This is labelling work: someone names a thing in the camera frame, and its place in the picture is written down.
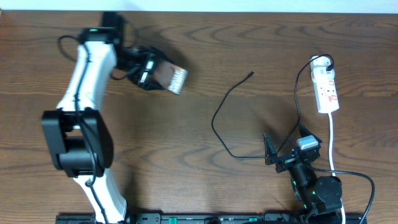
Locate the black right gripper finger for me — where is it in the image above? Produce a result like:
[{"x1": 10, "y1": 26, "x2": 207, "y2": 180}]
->
[
  {"x1": 298, "y1": 123, "x2": 322, "y2": 143},
  {"x1": 264, "y1": 133, "x2": 278, "y2": 166}
]

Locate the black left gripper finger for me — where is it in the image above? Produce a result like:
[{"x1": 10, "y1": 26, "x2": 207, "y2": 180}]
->
[
  {"x1": 139, "y1": 82, "x2": 165, "y2": 91},
  {"x1": 149, "y1": 46, "x2": 174, "y2": 63}
]

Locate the black USB charging cable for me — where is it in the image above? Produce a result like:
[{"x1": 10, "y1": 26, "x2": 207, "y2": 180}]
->
[{"x1": 211, "y1": 54, "x2": 335, "y2": 160}]

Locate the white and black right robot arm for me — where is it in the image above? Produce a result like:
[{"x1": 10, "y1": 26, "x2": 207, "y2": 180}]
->
[{"x1": 264, "y1": 124, "x2": 343, "y2": 223}]

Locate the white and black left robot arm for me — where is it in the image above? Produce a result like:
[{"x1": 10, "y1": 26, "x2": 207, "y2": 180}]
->
[{"x1": 42, "y1": 12, "x2": 188, "y2": 223}]

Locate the white power strip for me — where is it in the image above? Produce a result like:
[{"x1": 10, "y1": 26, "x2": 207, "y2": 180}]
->
[{"x1": 310, "y1": 55, "x2": 340, "y2": 114}]

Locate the white power strip cord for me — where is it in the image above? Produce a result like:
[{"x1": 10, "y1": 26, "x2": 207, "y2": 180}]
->
[{"x1": 327, "y1": 112, "x2": 346, "y2": 224}]

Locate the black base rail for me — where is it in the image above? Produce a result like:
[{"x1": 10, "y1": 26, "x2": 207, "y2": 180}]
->
[{"x1": 55, "y1": 212, "x2": 361, "y2": 224}]

